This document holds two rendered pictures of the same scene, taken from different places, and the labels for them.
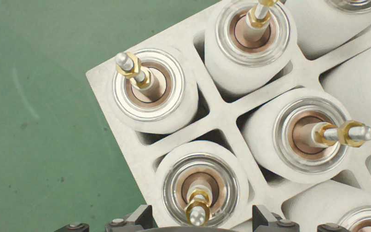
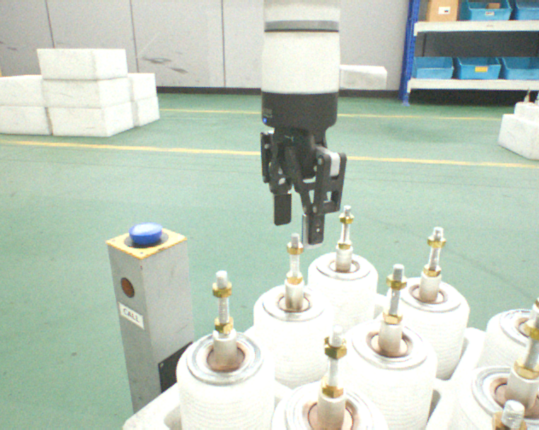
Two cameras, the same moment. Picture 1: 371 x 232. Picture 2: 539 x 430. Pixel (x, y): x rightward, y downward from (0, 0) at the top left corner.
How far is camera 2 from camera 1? 0.45 m
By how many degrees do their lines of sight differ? 63
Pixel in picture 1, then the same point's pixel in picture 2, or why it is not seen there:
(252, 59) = (408, 299)
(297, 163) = (359, 340)
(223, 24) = (414, 281)
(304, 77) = (449, 391)
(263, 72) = (407, 309)
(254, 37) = (422, 289)
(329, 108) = (421, 345)
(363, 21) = (519, 351)
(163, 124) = (323, 279)
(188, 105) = (346, 286)
